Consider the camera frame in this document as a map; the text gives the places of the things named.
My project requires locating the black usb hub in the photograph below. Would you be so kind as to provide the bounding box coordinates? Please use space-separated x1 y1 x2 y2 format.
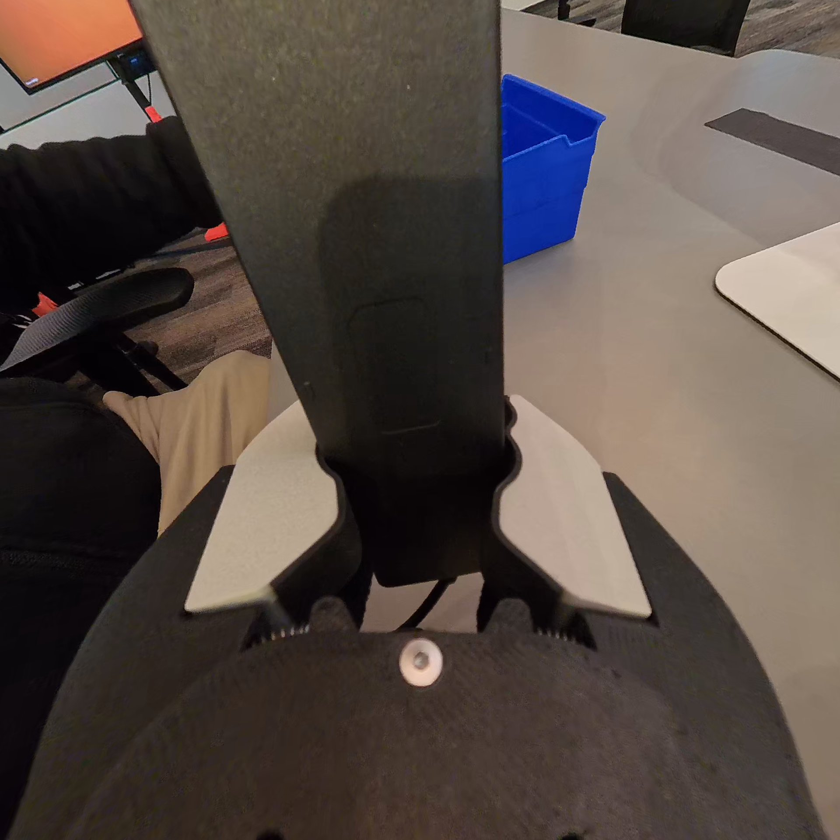
128 0 509 588

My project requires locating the black mesh office chair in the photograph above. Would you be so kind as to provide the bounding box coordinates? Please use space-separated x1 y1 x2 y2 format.
0 266 196 395

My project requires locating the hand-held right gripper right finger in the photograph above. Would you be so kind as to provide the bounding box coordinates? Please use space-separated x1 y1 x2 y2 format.
479 394 654 619

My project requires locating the person's black upper clothing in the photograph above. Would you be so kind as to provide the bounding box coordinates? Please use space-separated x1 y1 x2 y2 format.
0 377 165 828

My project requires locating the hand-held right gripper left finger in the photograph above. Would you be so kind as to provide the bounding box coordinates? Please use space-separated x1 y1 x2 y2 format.
184 399 365 614

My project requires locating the blue plastic bin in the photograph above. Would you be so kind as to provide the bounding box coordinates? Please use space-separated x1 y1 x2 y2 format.
502 73 606 265

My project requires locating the white stand with clear arms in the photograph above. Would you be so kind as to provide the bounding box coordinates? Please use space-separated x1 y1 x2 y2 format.
714 222 840 382

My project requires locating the white mount plate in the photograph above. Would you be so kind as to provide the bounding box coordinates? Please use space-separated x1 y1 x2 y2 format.
704 108 840 178

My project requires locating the person's left forearm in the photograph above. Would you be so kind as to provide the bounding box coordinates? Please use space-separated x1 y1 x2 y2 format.
0 117 224 296

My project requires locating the monitor with orange screen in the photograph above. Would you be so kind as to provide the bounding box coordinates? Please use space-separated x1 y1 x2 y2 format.
0 0 145 96

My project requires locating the black hub power cable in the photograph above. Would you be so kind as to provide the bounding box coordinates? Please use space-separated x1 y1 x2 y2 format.
394 576 460 634

